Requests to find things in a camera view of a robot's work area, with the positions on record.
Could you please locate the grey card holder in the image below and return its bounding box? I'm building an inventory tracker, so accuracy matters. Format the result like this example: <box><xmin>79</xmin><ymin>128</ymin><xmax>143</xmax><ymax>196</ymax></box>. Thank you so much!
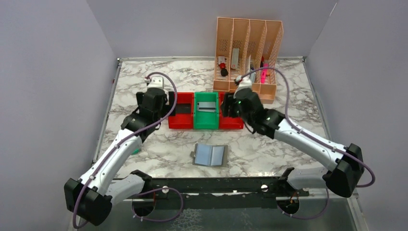
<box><xmin>190</xmin><ymin>143</ymin><xmax>229</xmax><ymax>167</ymax></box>

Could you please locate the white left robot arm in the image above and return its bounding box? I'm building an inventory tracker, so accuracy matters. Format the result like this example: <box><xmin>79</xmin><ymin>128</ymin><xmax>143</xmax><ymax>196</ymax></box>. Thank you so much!
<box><xmin>64</xmin><ymin>88</ymin><xmax>178</xmax><ymax>229</ymax></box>

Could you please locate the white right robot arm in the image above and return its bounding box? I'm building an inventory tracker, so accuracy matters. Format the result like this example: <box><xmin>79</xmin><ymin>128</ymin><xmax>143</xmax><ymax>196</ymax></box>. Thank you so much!
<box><xmin>220</xmin><ymin>89</ymin><xmax>364</xmax><ymax>198</ymax></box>

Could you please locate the black card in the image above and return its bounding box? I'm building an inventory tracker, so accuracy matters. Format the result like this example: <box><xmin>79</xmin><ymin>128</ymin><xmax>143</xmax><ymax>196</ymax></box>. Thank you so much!
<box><xmin>175</xmin><ymin>103</ymin><xmax>191</xmax><ymax>115</ymax></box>

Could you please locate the silver striped card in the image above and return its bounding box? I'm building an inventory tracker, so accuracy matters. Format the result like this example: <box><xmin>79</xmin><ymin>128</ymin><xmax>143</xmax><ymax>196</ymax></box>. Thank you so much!
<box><xmin>197</xmin><ymin>102</ymin><xmax>217</xmax><ymax>113</ymax></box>

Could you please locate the red plastic bin right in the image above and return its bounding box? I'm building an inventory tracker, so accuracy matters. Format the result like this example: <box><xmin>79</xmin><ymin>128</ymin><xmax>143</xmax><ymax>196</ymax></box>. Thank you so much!
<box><xmin>218</xmin><ymin>92</ymin><xmax>244</xmax><ymax>130</ymax></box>

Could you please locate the red plastic bin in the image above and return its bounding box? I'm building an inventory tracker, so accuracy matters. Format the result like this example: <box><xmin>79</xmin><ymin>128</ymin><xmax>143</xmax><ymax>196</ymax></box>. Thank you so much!
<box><xmin>167</xmin><ymin>92</ymin><xmax>194</xmax><ymax>129</ymax></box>
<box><xmin>218</xmin><ymin>92</ymin><xmax>244</xmax><ymax>130</ymax></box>

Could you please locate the red plastic bin left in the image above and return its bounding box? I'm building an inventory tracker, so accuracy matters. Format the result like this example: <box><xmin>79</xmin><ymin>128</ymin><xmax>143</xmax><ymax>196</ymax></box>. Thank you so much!
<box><xmin>167</xmin><ymin>92</ymin><xmax>194</xmax><ymax>129</ymax></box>

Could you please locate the teal pen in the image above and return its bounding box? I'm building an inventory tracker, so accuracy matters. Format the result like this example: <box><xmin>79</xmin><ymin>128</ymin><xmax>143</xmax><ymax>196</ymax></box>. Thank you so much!
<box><xmin>249</xmin><ymin>72</ymin><xmax>256</xmax><ymax>83</ymax></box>

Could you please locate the red black marker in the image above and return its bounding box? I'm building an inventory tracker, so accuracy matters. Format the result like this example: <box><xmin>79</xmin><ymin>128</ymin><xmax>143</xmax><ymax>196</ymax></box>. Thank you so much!
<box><xmin>218</xmin><ymin>63</ymin><xmax>229</xmax><ymax>77</ymax></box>

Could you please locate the green plastic bin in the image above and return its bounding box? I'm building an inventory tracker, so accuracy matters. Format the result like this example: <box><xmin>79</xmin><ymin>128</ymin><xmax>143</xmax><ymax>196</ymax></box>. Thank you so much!
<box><xmin>193</xmin><ymin>92</ymin><xmax>219</xmax><ymax>130</ymax></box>

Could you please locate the white red box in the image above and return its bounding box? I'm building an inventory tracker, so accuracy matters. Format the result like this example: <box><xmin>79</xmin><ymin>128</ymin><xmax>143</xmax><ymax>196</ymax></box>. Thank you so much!
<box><xmin>230</xmin><ymin>48</ymin><xmax>240</xmax><ymax>70</ymax></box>

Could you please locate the pink highlighter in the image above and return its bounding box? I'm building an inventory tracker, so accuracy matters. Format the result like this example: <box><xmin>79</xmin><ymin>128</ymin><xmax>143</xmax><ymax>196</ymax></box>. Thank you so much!
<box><xmin>260</xmin><ymin>62</ymin><xmax>270</xmax><ymax>84</ymax></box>

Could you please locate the teal eraser block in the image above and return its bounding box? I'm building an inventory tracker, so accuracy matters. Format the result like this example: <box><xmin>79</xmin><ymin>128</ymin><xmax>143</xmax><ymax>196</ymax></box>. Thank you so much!
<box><xmin>132</xmin><ymin>149</ymin><xmax>140</xmax><ymax>155</ymax></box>

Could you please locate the peach desk organizer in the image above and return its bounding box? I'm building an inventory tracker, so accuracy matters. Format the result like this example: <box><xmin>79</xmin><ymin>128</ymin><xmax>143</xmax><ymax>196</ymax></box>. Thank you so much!
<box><xmin>213</xmin><ymin>17</ymin><xmax>284</xmax><ymax>92</ymax></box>

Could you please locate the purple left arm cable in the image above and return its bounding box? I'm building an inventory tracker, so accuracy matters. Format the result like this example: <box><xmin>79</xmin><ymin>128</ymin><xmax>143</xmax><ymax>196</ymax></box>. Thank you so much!
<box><xmin>72</xmin><ymin>71</ymin><xmax>184</xmax><ymax>230</ymax></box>

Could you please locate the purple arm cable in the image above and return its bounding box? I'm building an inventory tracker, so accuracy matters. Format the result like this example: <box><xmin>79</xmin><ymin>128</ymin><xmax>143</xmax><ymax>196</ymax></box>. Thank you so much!
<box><xmin>235</xmin><ymin>67</ymin><xmax>376</xmax><ymax>220</ymax></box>
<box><xmin>72</xmin><ymin>71</ymin><xmax>184</xmax><ymax>230</ymax></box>

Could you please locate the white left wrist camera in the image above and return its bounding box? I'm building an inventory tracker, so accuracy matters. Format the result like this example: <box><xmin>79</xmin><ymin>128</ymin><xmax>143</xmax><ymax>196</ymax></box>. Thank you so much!
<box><xmin>147</xmin><ymin>76</ymin><xmax>164</xmax><ymax>90</ymax></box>

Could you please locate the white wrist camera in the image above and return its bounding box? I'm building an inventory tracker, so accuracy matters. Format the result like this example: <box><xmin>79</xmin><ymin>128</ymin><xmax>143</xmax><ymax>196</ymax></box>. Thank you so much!
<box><xmin>147</xmin><ymin>76</ymin><xmax>164</xmax><ymax>90</ymax></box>
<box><xmin>234</xmin><ymin>77</ymin><xmax>252</xmax><ymax>96</ymax></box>

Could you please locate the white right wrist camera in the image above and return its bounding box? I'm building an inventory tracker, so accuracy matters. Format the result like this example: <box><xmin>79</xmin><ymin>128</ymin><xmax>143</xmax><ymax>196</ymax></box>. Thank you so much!
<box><xmin>234</xmin><ymin>77</ymin><xmax>252</xmax><ymax>96</ymax></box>

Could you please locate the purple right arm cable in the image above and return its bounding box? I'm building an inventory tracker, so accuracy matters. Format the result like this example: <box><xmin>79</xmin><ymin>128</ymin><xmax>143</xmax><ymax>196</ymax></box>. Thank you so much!
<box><xmin>235</xmin><ymin>67</ymin><xmax>376</xmax><ymax>220</ymax></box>

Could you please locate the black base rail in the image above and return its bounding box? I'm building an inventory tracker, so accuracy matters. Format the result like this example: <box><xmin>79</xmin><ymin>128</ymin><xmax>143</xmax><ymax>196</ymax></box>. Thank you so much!
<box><xmin>129</xmin><ymin>177</ymin><xmax>309</xmax><ymax>215</ymax></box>

